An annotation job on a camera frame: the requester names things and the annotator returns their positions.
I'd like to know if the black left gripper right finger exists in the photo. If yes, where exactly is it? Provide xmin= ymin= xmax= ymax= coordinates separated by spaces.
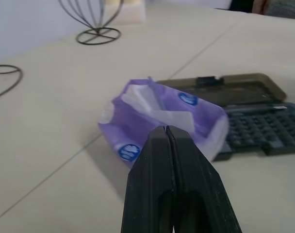
xmin=166 ymin=125 xmax=243 ymax=233

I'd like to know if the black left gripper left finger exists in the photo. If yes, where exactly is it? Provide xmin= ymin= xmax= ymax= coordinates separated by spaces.
xmin=120 ymin=125 xmax=177 ymax=233

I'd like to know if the dark plastic case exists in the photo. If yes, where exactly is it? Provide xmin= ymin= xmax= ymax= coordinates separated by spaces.
xmin=155 ymin=72 xmax=295 ymax=163

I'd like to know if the purple tissue pack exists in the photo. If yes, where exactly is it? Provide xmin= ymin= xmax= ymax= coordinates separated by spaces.
xmin=98 ymin=76 xmax=229 ymax=169

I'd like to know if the grey clothed person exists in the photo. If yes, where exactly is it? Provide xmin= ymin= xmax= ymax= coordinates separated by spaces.
xmin=229 ymin=0 xmax=295 ymax=20

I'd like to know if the black wire stand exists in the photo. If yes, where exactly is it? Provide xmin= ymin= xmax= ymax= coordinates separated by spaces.
xmin=0 ymin=64 xmax=24 ymax=100
xmin=58 ymin=0 xmax=125 ymax=46

